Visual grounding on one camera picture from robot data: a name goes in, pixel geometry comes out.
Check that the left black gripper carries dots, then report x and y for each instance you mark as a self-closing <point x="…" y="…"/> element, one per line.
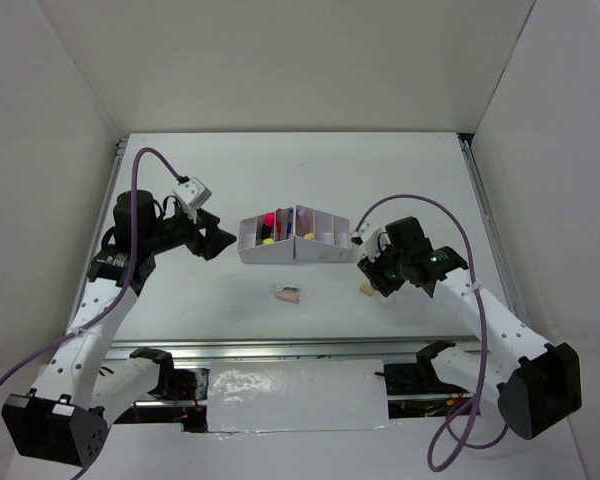
<point x="215" y="239"/>

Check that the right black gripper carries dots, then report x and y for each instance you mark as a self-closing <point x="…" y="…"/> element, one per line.
<point x="375" y="276"/>

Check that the tan eraser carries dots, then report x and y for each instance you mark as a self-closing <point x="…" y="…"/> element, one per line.
<point x="366" y="289"/>

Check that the black pink highlighter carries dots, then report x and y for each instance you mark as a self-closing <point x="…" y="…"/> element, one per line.
<point x="268" y="225"/>

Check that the red pen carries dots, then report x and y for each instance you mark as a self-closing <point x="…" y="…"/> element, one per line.
<point x="279" y="224"/>

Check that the blue gel pen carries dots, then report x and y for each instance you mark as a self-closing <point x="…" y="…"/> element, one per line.
<point x="290" y="223"/>

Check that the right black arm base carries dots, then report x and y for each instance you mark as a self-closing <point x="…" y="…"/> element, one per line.
<point x="414" y="390"/>

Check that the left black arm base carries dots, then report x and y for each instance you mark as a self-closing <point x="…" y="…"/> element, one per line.
<point x="179" y="393"/>

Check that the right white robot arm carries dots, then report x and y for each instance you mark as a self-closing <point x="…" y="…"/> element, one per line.
<point x="533" y="383"/>

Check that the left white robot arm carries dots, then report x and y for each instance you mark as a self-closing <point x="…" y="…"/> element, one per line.
<point x="66" y="415"/>

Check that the right white divided organizer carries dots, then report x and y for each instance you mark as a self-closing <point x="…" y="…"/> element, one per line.
<point x="332" y="238"/>

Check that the white divided organizer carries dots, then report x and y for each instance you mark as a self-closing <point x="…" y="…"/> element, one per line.
<point x="332" y="238"/>
<point x="251" y="249"/>

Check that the left white divided organizer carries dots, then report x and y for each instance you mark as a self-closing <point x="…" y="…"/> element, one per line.
<point x="251" y="249"/>

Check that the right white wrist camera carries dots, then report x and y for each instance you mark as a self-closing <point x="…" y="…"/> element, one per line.
<point x="370" y="240"/>

